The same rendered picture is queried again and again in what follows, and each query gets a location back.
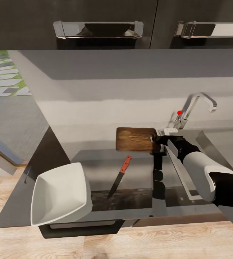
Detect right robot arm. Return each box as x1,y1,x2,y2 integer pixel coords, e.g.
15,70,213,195
152,128,233,223

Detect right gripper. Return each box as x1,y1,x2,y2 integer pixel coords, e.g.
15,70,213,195
152,136,168,146

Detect parer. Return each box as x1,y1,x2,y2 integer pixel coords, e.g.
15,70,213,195
107,155,132,198

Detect cutting board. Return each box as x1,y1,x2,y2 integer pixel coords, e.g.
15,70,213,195
115,127,161,151

